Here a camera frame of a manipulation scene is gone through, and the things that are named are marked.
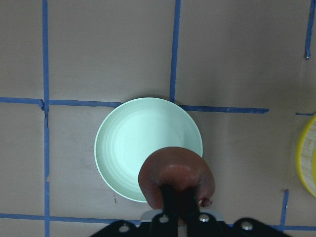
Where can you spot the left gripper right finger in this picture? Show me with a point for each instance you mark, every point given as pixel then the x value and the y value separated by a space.
pixel 203 224

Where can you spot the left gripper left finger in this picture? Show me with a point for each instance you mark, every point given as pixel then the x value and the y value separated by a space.
pixel 163 224

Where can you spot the brown bun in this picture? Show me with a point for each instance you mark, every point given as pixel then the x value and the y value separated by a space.
pixel 180 168

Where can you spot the bottom yellow steamer layer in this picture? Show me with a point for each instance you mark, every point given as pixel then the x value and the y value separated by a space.
pixel 306 156

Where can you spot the green plate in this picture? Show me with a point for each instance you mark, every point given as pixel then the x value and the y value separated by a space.
pixel 133 131

